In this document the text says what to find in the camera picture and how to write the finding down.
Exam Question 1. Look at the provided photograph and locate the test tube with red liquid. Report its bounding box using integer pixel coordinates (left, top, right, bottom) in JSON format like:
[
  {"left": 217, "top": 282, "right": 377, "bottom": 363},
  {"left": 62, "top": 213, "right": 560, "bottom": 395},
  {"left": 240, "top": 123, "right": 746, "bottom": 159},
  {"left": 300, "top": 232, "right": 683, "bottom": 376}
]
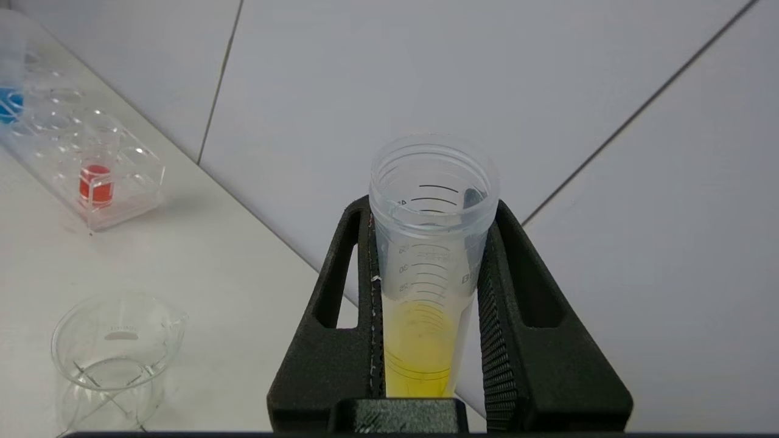
[{"left": 78, "top": 131, "right": 122, "bottom": 210}]

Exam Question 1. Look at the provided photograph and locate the test tube with blue liquid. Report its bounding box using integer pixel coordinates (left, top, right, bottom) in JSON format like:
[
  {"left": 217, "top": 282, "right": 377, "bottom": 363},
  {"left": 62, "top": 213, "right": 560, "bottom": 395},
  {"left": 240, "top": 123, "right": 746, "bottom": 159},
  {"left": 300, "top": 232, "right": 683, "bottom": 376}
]
[{"left": 0, "top": 9, "right": 28, "bottom": 125}]

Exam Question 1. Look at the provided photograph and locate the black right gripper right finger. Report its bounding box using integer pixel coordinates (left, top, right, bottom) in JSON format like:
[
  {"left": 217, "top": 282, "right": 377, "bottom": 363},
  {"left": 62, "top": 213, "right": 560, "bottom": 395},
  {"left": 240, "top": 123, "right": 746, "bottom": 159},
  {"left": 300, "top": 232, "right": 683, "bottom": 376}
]
[{"left": 478, "top": 201, "right": 634, "bottom": 433}]

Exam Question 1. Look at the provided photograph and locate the clear graduated test tube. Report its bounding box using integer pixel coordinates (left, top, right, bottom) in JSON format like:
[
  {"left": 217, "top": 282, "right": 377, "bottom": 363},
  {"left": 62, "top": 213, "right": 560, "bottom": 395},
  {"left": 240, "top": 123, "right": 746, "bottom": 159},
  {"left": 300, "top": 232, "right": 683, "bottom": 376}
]
[{"left": 369, "top": 134, "right": 501, "bottom": 399}]

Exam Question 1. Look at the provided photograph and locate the clear glass beaker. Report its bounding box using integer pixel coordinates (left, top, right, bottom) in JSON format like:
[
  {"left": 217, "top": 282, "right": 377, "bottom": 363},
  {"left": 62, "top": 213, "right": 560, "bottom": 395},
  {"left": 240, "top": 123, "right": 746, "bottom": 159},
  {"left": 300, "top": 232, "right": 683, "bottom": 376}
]
[{"left": 51, "top": 291, "right": 189, "bottom": 433}]

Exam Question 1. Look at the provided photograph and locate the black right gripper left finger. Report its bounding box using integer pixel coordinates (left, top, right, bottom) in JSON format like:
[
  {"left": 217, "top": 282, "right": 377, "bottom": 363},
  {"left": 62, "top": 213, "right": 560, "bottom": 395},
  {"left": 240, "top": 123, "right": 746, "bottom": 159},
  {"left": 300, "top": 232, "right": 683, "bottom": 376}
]
[{"left": 267, "top": 196, "right": 386, "bottom": 428}]

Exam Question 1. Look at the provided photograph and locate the clear acrylic test tube rack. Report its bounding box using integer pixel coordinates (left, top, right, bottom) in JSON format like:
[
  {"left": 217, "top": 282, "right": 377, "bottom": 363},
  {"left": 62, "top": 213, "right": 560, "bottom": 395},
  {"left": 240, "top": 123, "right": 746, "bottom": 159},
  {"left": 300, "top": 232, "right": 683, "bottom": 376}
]
[{"left": 0, "top": 49, "right": 166, "bottom": 232}]

